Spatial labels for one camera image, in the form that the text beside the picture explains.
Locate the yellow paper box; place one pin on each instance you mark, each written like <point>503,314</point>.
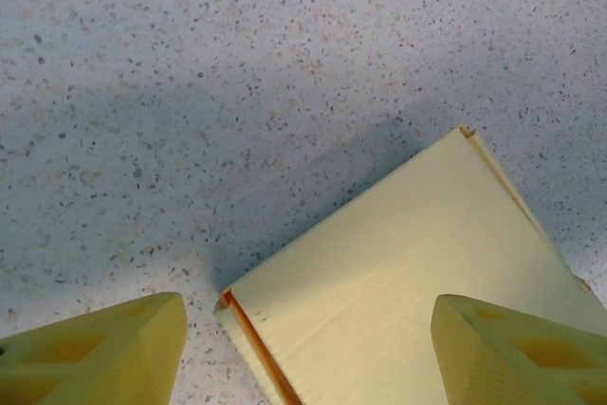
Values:
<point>389,272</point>

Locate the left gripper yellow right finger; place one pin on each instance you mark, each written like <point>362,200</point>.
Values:
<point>474,357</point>

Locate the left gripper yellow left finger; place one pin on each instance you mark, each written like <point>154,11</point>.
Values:
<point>85,357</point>

